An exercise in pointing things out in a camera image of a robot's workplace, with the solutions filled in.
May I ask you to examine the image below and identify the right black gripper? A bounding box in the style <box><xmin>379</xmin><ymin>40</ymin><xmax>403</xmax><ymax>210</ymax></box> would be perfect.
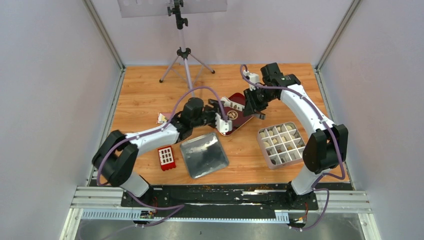
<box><xmin>243</xmin><ymin>86</ymin><xmax>276</xmax><ymax>117</ymax></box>

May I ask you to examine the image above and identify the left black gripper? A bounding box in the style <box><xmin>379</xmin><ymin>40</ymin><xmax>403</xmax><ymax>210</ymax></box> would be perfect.
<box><xmin>191</xmin><ymin>99</ymin><xmax>224</xmax><ymax>129</ymax></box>

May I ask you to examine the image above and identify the red lacquer tray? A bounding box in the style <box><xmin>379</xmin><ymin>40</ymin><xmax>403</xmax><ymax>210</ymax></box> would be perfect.
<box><xmin>220</xmin><ymin>92</ymin><xmax>253</xmax><ymax>136</ymax></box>

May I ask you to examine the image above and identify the silver compartment tin box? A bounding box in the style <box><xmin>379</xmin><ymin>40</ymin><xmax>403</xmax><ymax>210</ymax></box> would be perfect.
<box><xmin>256</xmin><ymin>122</ymin><xmax>306</xmax><ymax>170</ymax></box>

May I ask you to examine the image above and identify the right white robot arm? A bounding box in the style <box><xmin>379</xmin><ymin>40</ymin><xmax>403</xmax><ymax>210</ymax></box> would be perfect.
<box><xmin>239</xmin><ymin>62</ymin><xmax>349</xmax><ymax>209</ymax></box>

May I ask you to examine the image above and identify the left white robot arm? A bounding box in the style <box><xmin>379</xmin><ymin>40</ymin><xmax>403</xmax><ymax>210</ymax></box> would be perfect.
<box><xmin>92</xmin><ymin>97</ymin><xmax>232</xmax><ymax>207</ymax></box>

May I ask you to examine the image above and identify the silver tin lid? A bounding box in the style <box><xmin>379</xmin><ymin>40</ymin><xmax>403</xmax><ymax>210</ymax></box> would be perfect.
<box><xmin>180</xmin><ymin>132</ymin><xmax>230</xmax><ymax>179</ymax></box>

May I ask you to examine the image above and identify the pink white card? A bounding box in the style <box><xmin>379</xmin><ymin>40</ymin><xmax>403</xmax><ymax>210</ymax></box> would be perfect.
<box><xmin>156</xmin><ymin>112</ymin><xmax>172</xmax><ymax>124</ymax></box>

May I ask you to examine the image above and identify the red small box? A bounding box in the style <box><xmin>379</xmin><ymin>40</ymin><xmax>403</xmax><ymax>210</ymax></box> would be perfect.
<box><xmin>157</xmin><ymin>145</ymin><xmax>177</xmax><ymax>171</ymax></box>

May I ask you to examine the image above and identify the grey tripod stand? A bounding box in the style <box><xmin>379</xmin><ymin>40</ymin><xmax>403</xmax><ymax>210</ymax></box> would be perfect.
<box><xmin>158</xmin><ymin>0</ymin><xmax>216</xmax><ymax>90</ymax></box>

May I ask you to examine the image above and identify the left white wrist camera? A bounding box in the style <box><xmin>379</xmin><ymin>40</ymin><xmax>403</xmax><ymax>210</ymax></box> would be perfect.
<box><xmin>215</xmin><ymin>113</ymin><xmax>233</xmax><ymax>135</ymax></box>

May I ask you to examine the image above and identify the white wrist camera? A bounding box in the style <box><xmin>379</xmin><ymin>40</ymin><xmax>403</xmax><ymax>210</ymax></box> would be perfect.
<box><xmin>215</xmin><ymin>113</ymin><xmax>233</xmax><ymax>135</ymax></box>
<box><xmin>245</xmin><ymin>72</ymin><xmax>260</xmax><ymax>91</ymax></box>

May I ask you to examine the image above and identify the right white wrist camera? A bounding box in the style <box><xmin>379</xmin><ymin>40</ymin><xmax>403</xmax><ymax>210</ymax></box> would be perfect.
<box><xmin>245</xmin><ymin>72</ymin><xmax>260</xmax><ymax>91</ymax></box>

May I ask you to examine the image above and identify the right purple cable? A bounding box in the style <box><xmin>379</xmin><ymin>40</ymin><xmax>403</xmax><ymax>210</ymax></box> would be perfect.
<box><xmin>239</xmin><ymin>64</ymin><xmax>347</xmax><ymax>232</ymax></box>

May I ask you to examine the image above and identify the purple cable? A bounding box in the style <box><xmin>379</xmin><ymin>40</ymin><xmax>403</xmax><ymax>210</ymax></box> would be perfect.
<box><xmin>96</xmin><ymin>86</ymin><xmax>229</xmax><ymax>211</ymax></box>
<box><xmin>239</xmin><ymin>64</ymin><xmax>347</xmax><ymax>232</ymax></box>

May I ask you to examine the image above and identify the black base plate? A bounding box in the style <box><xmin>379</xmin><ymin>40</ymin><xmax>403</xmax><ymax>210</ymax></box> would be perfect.
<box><xmin>140</xmin><ymin>183</ymin><xmax>319</xmax><ymax>219</ymax></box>

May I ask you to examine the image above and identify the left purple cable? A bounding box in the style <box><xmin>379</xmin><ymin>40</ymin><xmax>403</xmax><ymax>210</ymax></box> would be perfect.
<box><xmin>96</xmin><ymin>86</ymin><xmax>229</xmax><ymax>211</ymax></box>

